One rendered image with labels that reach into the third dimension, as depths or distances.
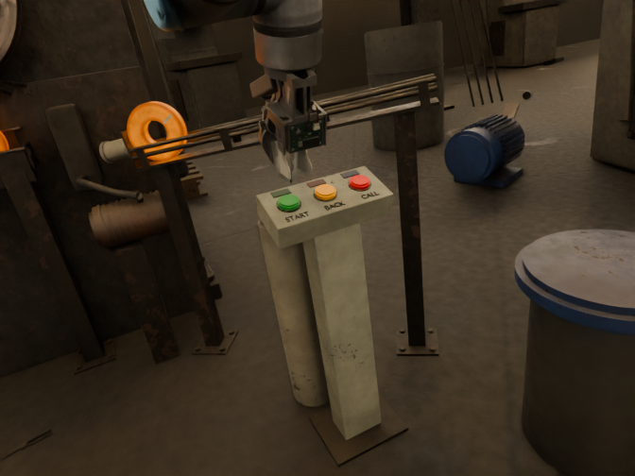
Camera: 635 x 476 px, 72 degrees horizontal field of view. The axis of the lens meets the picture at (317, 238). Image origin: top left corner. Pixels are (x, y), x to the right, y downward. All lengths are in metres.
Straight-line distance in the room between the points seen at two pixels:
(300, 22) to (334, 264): 0.45
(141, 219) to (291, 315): 0.53
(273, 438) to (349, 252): 0.54
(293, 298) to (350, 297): 0.17
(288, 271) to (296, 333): 0.17
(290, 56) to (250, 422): 0.92
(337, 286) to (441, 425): 0.46
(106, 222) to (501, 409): 1.13
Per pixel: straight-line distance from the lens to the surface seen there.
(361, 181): 0.85
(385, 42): 3.44
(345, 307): 0.90
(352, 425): 1.10
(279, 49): 0.60
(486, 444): 1.14
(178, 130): 1.23
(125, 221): 1.32
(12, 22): 1.44
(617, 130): 2.86
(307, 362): 1.12
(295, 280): 0.98
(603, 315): 0.82
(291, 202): 0.79
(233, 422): 1.24
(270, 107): 0.67
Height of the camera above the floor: 0.86
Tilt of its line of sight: 24 degrees down
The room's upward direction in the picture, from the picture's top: 9 degrees counter-clockwise
